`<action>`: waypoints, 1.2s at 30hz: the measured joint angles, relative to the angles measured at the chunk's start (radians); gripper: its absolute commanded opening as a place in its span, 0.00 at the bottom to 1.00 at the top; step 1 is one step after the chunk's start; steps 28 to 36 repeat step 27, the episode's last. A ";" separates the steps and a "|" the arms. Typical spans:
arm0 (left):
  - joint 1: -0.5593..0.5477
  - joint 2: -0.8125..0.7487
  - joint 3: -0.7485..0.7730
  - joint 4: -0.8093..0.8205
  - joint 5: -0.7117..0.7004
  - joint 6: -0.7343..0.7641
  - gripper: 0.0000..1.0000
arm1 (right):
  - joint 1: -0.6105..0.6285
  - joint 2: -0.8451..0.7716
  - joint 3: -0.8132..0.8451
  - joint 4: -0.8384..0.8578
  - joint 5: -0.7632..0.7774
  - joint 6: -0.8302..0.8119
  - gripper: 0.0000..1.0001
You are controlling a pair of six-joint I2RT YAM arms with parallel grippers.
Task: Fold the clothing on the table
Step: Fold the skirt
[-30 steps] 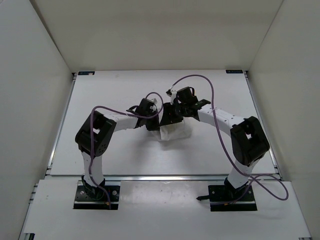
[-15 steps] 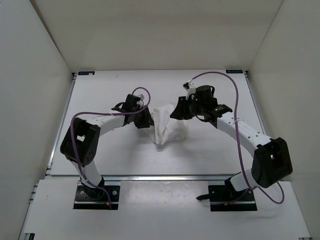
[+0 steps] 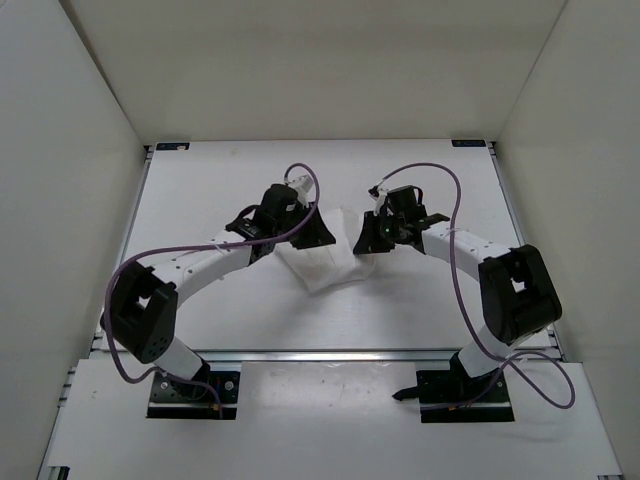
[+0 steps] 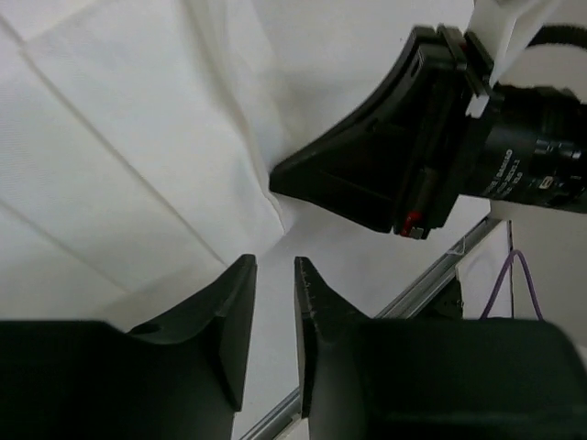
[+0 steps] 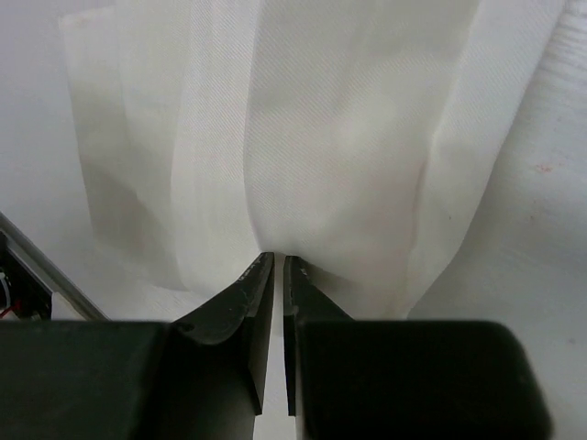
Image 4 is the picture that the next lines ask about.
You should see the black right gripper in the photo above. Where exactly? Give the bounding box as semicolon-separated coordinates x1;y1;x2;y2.
393;26;586;239

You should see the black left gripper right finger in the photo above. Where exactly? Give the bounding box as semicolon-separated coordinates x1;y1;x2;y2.
293;256;587;440

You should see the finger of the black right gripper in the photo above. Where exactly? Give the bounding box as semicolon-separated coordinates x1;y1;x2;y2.
269;26;440;233

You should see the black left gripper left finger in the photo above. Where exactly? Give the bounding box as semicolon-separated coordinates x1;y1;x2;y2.
1;255;257;439

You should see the white pleated skirt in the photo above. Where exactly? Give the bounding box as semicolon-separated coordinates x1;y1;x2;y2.
0;0;294;331

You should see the aluminium front table rail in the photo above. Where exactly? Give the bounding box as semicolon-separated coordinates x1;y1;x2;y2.
243;219;508;439

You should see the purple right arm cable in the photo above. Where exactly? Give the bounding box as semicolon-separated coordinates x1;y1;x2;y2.
479;249;545;321

